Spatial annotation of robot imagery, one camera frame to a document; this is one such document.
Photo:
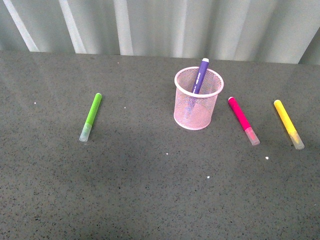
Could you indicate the purple marker pen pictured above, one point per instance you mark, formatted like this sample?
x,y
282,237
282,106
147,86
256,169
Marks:
x,y
200,75

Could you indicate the pink mesh pen cup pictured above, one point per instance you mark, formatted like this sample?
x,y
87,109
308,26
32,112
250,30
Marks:
x,y
194,111

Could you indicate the green marker pen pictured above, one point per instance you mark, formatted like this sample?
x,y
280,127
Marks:
x,y
86,130

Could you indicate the pink marker pen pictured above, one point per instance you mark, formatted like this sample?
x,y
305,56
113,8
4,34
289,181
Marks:
x,y
254,140

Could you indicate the yellow marker pen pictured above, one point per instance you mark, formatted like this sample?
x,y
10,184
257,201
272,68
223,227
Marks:
x,y
288,124

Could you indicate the white pleated curtain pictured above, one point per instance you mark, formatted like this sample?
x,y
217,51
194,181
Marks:
x,y
277,31

